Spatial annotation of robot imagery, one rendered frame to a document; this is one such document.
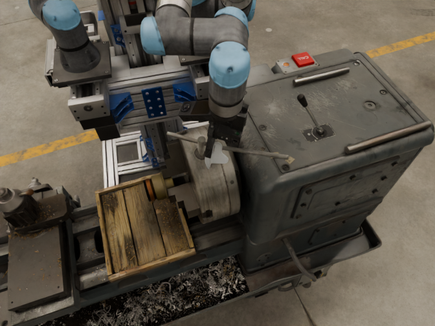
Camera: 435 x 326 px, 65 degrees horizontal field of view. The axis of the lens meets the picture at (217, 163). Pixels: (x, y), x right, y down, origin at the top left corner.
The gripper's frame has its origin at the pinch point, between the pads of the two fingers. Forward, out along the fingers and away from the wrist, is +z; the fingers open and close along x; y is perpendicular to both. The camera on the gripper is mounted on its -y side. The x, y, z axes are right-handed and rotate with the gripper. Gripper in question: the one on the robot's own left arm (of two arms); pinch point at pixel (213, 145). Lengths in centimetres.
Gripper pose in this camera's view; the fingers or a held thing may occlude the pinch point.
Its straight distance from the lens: 93.3
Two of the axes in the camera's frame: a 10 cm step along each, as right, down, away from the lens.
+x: 2.8, -8.6, 4.3
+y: 9.6, 2.7, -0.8
